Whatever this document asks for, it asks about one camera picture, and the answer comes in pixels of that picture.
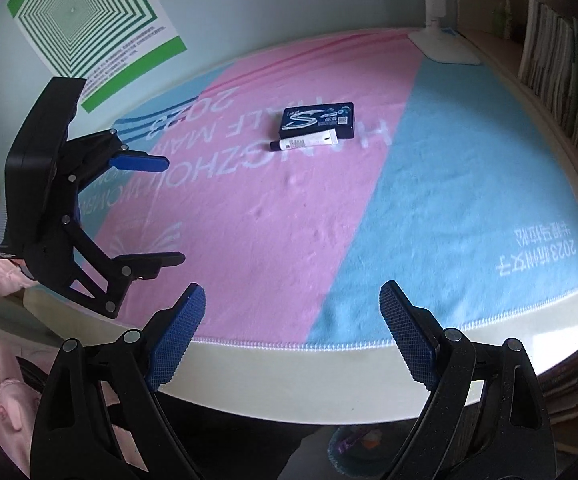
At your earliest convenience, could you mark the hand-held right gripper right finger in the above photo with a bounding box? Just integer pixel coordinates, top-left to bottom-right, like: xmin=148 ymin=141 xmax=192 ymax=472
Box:
xmin=379 ymin=280 xmax=557 ymax=480

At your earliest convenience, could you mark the green bottle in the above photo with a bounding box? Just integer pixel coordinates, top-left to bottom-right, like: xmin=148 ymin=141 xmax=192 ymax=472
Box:
xmin=491 ymin=0 xmax=514 ymax=38

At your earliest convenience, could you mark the waste bin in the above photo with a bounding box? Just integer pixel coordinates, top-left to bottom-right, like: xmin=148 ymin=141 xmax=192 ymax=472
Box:
xmin=326 ymin=425 xmax=387 ymax=468

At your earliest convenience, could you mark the pink and blue printed towel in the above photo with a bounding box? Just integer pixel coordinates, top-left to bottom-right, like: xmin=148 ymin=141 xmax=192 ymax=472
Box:
xmin=71 ymin=29 xmax=578 ymax=351

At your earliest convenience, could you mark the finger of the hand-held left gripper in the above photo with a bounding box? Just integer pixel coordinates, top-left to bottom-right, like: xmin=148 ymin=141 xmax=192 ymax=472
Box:
xmin=56 ymin=129 xmax=170 ymax=197
xmin=24 ymin=215 xmax=186 ymax=320

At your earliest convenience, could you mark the small white tube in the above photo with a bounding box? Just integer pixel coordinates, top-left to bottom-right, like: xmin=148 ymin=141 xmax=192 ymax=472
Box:
xmin=270 ymin=129 xmax=338 ymax=152

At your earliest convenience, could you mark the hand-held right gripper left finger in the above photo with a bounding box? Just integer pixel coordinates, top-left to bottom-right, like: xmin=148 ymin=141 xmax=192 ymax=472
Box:
xmin=29 ymin=282 xmax=207 ymax=480

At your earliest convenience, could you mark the white desk lamp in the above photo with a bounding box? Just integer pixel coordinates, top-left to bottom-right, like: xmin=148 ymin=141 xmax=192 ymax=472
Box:
xmin=409 ymin=0 xmax=482 ymax=66

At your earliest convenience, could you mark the green and white wall poster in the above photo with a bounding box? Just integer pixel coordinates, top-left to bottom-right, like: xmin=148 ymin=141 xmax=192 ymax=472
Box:
xmin=8 ymin=0 xmax=188 ymax=113

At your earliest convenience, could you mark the row of books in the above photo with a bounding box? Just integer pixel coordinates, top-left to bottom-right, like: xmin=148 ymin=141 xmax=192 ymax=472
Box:
xmin=518 ymin=2 xmax=578 ymax=163

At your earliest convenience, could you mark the dark blue box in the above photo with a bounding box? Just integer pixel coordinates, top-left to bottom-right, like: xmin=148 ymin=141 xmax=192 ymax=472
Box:
xmin=279 ymin=102 xmax=356 ymax=141

